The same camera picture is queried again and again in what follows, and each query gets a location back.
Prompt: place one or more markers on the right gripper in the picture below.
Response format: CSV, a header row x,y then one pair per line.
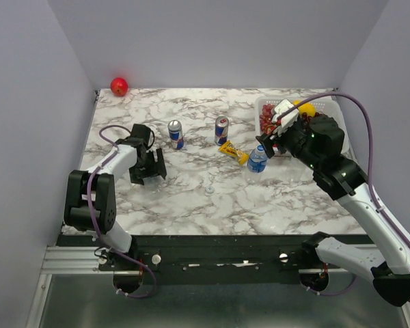
x,y
267,144

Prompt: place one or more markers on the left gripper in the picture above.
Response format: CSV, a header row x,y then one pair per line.
x,y
153,170

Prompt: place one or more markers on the blue label plastic bottle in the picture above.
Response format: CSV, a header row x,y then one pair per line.
x,y
257,161

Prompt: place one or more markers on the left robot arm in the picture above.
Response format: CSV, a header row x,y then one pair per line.
x,y
90,195

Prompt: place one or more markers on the red grape bunch left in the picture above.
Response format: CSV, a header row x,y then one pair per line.
x,y
267,113

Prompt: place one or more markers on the yellow snack packet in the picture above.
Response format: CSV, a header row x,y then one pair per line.
x,y
230,149

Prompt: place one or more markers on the right blue energy drink can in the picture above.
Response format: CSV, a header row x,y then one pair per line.
x,y
221,130

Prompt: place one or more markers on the blue energy drink can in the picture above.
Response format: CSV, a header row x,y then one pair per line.
x,y
221,130
176,134

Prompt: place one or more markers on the dark red grape bunch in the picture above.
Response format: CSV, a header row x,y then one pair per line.
x,y
306,119

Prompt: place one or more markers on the left blue energy drink can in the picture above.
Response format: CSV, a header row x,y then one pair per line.
x,y
176,134

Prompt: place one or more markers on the yellow mango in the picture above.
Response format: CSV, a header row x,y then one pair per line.
x,y
307,110

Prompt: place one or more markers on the red apple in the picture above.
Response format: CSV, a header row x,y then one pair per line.
x,y
119,87

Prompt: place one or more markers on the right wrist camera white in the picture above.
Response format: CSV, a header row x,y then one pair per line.
x,y
284,116

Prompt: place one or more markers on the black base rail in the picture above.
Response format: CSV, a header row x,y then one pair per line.
x,y
218,260

